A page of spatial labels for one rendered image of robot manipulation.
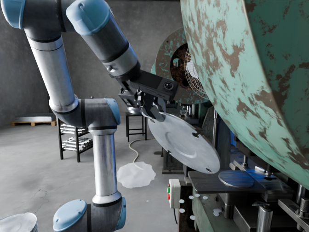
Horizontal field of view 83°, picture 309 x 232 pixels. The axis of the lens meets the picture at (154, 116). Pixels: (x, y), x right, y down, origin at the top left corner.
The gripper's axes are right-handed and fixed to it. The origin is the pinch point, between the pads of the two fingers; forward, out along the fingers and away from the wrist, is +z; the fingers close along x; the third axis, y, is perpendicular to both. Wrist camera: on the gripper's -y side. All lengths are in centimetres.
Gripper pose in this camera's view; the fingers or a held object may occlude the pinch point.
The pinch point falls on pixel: (163, 117)
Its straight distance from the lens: 54.4
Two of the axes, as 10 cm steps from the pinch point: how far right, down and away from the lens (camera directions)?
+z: 4.2, 6.0, 6.9
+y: -8.1, -1.1, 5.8
